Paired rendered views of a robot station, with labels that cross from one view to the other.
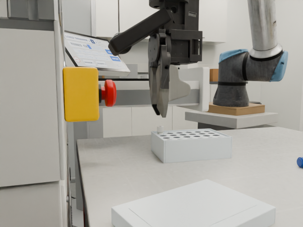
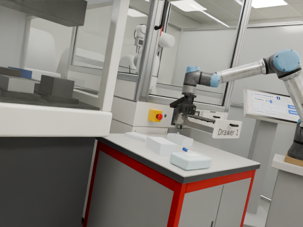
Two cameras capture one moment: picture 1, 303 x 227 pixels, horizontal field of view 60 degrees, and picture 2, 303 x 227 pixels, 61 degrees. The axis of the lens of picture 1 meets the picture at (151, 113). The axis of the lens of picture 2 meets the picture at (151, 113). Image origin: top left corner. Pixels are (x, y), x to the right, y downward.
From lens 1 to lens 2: 1.32 m
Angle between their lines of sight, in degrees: 63
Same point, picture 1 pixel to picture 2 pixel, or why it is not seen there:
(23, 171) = (129, 122)
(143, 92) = (195, 123)
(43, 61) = (134, 106)
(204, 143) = (176, 138)
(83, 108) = (150, 118)
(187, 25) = (187, 102)
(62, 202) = (132, 129)
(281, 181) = not seen: hidden behind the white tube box
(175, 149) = (169, 136)
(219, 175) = not seen: hidden behind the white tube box
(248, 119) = (285, 165)
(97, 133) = (261, 161)
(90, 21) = not seen: outside the picture
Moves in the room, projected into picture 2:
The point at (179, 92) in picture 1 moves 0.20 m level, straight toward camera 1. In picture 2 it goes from (180, 122) to (146, 117)
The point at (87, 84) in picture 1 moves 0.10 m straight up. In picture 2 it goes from (152, 113) to (155, 96)
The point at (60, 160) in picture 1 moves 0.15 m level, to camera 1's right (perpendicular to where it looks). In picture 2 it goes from (133, 122) to (143, 128)
